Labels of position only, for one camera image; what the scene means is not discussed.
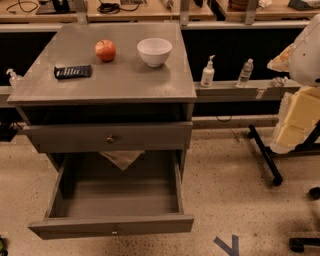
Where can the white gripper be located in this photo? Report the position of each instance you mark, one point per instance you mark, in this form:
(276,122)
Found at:
(306,61)

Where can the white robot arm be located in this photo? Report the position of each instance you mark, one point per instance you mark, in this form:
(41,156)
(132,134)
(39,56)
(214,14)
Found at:
(304,66)

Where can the beige cloth under drawer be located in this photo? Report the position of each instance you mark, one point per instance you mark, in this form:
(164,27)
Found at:
(122,159)

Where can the grey wooden drawer cabinet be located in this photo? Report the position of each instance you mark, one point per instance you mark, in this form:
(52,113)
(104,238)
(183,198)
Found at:
(124,90)

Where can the open grey middle drawer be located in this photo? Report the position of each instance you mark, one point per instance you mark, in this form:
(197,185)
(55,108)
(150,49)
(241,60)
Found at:
(92,197)

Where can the closed grey top drawer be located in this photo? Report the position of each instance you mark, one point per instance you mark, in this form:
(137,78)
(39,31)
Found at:
(109,137)

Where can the crumpled clear plastic wrapper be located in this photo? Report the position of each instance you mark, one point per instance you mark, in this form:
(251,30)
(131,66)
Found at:
(279,81)

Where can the black metal stand leg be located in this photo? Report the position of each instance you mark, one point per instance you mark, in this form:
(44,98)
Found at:
(253,134)

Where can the white pump lotion bottle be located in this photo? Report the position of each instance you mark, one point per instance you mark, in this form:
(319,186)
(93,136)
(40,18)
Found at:
(208,73)

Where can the black chair caster base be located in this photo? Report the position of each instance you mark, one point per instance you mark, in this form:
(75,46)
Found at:
(298,243)

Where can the white ceramic bowl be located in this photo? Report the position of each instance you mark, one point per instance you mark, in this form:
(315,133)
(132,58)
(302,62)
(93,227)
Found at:
(154,51)

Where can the red apple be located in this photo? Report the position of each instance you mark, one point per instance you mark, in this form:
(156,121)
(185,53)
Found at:
(105,50)

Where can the small clear pump bottle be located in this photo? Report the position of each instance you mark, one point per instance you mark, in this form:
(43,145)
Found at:
(14,77)

